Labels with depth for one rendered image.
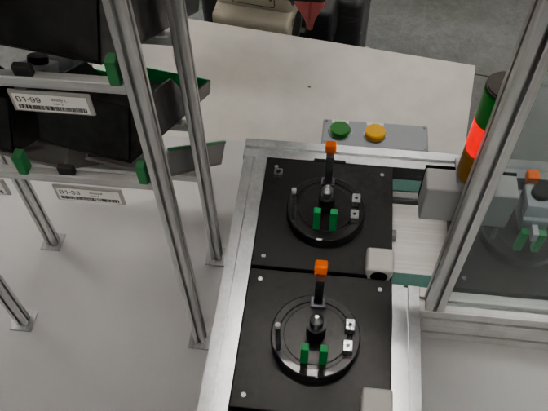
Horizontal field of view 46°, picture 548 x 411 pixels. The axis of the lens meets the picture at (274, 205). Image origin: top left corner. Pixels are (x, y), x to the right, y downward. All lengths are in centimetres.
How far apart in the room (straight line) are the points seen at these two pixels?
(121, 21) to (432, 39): 255
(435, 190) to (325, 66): 77
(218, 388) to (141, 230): 41
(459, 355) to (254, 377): 37
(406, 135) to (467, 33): 187
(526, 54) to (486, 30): 251
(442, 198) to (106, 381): 64
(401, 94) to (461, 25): 167
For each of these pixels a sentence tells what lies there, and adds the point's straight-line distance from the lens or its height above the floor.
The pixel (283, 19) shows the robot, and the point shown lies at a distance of 182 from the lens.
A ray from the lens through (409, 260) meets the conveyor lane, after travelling 120.
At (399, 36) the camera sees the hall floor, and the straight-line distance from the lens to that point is 307.
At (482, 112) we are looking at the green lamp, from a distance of 78.
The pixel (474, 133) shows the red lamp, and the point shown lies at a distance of 81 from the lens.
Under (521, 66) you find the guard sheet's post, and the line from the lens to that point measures 69.
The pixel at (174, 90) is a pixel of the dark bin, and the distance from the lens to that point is 91.
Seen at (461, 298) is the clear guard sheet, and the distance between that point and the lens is 109.
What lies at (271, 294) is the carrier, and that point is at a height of 97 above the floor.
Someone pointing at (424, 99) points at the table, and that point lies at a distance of 154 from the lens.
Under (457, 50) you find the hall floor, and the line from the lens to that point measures 305.
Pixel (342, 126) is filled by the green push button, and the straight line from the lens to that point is 130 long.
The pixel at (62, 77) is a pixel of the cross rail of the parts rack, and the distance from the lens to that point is 70.
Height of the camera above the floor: 192
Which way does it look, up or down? 54 degrees down
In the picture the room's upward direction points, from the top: 1 degrees counter-clockwise
